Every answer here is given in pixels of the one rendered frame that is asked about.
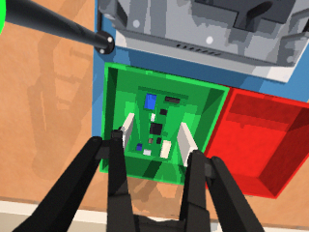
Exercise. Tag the red open-top bin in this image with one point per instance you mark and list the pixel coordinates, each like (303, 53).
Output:
(264, 140)

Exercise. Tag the green circuit board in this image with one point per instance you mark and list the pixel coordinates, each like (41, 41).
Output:
(157, 119)

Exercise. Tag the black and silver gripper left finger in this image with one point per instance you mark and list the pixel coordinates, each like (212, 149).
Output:
(58, 208)

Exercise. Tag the green bin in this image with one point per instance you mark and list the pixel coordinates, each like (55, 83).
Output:
(203, 106)

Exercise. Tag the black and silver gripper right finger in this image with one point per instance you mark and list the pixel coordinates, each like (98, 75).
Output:
(233, 211)

